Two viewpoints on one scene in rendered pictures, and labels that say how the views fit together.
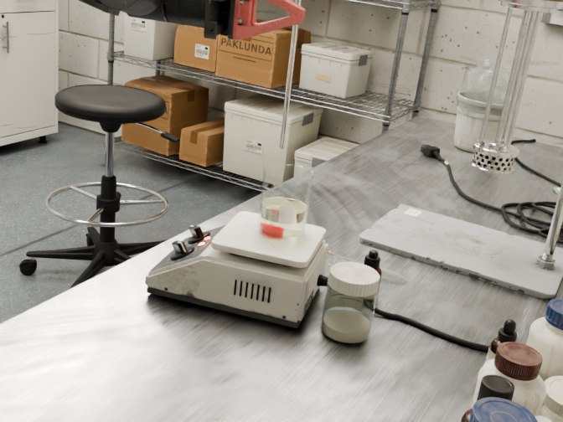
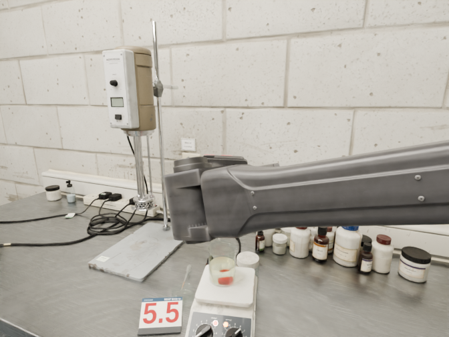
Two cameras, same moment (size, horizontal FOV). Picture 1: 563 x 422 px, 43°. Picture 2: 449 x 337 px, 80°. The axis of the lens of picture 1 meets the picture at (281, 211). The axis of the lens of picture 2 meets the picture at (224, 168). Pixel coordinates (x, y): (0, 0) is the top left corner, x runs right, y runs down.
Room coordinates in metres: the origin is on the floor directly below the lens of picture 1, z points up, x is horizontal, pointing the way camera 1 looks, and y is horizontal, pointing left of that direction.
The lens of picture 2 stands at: (0.87, 0.52, 1.23)
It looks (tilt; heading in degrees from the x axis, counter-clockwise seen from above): 14 degrees down; 266
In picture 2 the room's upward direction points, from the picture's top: straight up
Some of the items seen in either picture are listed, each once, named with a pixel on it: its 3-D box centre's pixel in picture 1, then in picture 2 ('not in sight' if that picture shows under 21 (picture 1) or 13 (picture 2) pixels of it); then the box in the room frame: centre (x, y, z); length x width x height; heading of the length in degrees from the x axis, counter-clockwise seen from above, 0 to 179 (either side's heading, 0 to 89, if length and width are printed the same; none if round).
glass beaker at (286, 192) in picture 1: (282, 203); (221, 263); (0.83, 0.00, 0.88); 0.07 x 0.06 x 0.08; 49
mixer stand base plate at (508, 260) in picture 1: (467, 246); (145, 246); (1.07, -0.30, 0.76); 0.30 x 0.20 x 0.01; 64
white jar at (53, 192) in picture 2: not in sight; (53, 192); (1.62, -0.79, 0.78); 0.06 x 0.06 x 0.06
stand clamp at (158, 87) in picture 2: not in sight; (145, 88); (1.06, -0.42, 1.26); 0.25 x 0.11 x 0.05; 64
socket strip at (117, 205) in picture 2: not in sight; (119, 203); (1.25, -0.65, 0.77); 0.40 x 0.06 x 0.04; 154
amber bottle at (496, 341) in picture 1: (503, 351); (260, 239); (0.69, -0.26, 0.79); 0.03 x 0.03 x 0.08
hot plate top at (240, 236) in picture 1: (271, 237); (226, 283); (0.82, 0.01, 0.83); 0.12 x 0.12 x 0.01; 77
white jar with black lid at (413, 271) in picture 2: not in sight; (413, 263); (0.29, -0.10, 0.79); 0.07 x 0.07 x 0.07
